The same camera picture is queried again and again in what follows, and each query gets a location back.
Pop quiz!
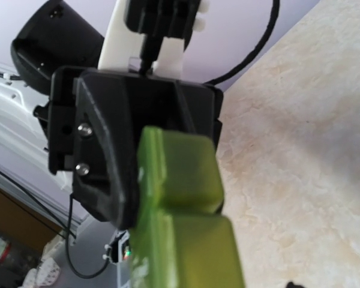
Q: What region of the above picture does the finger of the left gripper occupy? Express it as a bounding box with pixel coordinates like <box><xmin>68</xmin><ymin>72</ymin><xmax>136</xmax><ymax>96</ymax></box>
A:
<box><xmin>172</xmin><ymin>80</ymin><xmax>223</xmax><ymax>146</ymax></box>

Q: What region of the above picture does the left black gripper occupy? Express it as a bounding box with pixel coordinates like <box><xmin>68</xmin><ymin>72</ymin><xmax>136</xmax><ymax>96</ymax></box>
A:
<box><xmin>32</xmin><ymin>66</ymin><xmax>223</xmax><ymax>230</ymax></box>

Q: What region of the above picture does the green weekly pill organizer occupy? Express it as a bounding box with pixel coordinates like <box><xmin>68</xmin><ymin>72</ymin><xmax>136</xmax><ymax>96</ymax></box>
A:
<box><xmin>129</xmin><ymin>127</ymin><xmax>245</xmax><ymax>287</ymax></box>

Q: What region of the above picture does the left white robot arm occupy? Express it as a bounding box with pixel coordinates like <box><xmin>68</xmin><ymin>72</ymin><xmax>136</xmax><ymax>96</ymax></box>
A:
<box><xmin>0</xmin><ymin>1</ymin><xmax>224</xmax><ymax>239</ymax></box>

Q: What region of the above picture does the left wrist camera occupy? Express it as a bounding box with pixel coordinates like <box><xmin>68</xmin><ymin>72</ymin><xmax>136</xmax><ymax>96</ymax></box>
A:
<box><xmin>97</xmin><ymin>1</ymin><xmax>209</xmax><ymax>79</ymax></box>

